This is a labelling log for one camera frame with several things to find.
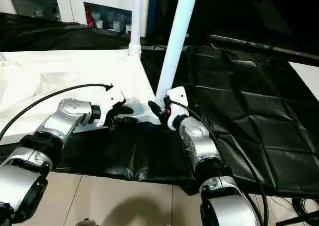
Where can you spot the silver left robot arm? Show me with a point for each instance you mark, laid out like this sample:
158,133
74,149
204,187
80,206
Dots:
55,126

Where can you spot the white plastic table top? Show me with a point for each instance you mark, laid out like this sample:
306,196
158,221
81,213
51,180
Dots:
60,71

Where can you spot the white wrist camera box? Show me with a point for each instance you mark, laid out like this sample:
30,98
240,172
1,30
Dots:
112,97
178,104

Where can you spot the white flat board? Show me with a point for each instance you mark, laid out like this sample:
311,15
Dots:
305,79

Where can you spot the white plastic table leg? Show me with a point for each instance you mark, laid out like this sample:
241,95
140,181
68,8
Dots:
177,37
135,17

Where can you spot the dark metal rod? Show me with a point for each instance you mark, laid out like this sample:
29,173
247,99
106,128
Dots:
264,44

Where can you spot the red bottle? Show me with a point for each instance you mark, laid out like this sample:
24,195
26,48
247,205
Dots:
89,18

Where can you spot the black work mat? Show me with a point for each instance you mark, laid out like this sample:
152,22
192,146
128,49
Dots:
249,111

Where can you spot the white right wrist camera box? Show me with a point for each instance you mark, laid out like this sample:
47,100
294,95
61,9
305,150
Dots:
178,104

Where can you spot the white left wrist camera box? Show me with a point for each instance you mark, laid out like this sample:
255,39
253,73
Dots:
112,97

